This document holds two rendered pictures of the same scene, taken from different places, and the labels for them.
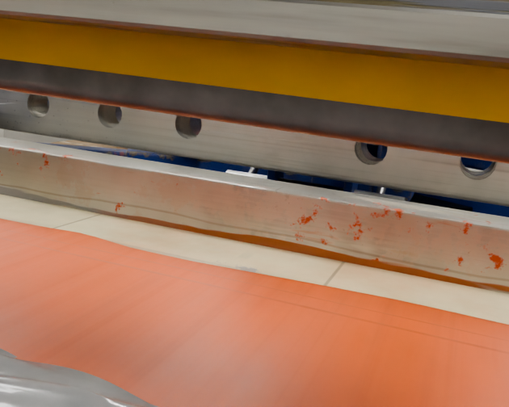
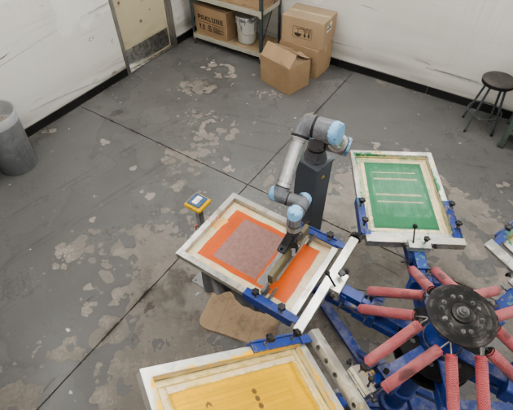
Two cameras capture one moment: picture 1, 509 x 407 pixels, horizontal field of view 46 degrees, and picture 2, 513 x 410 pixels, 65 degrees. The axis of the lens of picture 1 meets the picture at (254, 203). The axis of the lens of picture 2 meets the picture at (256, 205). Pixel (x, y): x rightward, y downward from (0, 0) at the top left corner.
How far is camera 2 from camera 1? 229 cm
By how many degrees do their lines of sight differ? 91
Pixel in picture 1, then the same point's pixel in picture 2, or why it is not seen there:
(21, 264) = (300, 263)
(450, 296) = (295, 295)
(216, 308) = (291, 276)
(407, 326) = (289, 289)
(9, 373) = not seen: hidden behind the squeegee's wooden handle
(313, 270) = (301, 285)
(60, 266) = (300, 266)
